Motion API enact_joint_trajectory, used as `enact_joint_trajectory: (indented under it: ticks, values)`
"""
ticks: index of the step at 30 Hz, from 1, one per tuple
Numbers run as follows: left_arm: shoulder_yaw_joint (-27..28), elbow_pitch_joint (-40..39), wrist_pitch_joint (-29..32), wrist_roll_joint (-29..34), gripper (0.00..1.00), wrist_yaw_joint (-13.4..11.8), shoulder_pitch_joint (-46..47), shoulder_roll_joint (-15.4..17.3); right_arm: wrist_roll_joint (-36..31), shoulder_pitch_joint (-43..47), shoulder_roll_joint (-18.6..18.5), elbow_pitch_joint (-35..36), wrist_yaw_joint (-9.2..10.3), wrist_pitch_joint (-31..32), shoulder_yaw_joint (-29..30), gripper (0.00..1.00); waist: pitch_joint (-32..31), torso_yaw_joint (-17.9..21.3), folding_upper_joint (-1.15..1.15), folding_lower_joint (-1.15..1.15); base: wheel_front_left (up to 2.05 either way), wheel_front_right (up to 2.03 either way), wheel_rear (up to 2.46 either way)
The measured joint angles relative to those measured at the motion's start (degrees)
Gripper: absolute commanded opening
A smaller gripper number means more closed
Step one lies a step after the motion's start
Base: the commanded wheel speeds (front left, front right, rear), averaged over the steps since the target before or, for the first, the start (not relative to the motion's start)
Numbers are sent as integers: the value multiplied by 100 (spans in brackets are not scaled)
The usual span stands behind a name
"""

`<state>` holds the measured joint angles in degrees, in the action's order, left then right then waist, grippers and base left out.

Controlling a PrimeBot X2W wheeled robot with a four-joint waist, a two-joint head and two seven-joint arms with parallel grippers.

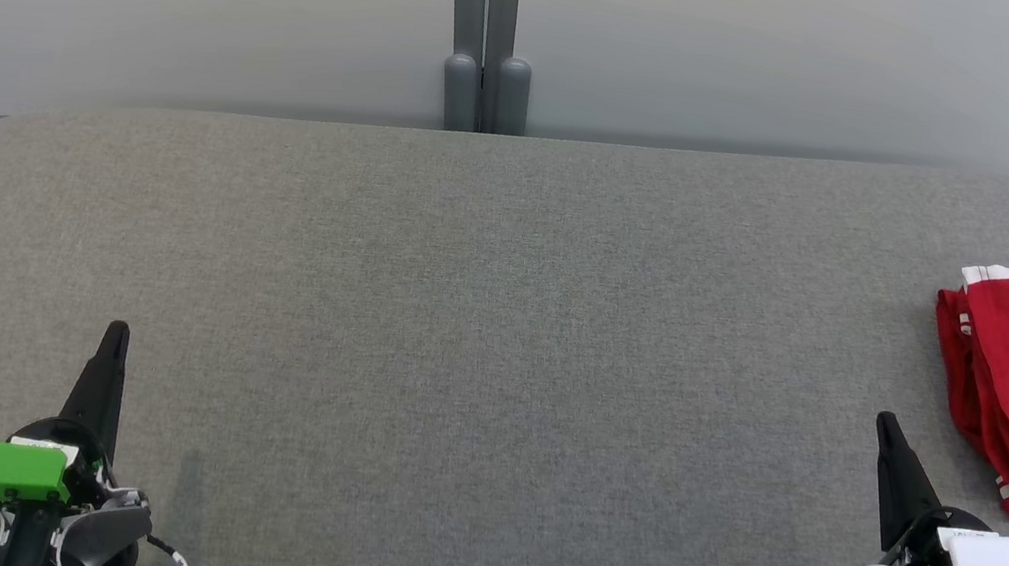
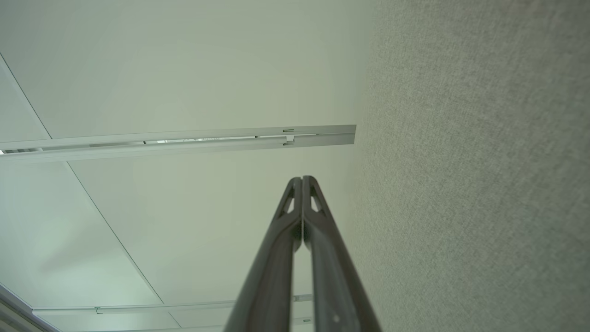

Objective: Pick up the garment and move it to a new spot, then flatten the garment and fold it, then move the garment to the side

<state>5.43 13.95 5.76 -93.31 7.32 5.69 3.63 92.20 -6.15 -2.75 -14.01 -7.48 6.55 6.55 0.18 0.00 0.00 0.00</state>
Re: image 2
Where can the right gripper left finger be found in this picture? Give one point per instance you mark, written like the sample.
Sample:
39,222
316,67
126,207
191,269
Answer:
272,276

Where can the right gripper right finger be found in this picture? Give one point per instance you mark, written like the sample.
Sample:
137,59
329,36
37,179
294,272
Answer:
336,286

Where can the grey corner frame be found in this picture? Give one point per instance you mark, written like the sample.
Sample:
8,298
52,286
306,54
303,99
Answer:
18,313

